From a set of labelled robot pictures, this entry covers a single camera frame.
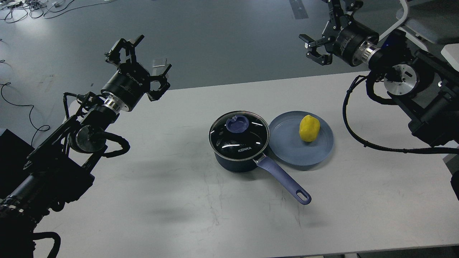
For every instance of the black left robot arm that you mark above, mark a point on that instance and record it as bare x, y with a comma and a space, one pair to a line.
35, 181

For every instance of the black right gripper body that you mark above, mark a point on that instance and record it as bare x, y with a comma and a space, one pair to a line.
347, 39

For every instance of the glass pot lid purple knob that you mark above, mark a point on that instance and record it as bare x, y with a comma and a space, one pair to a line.
239, 135

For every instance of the black box left edge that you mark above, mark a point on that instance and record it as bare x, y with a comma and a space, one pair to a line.
13, 156

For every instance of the white chair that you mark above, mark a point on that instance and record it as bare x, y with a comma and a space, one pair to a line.
434, 21

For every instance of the yellow potato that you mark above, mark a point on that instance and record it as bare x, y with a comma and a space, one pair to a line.
309, 128

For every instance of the blue-grey round plate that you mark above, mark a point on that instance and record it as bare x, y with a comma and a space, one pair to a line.
286, 144

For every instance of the dark blue saucepan purple handle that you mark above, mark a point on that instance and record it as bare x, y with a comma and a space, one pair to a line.
266, 163

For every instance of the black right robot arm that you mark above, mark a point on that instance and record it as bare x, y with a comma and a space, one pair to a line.
423, 86

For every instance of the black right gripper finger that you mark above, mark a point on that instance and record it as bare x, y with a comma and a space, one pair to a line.
312, 46
339, 17

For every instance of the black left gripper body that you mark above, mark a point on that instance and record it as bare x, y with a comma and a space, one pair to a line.
128, 84

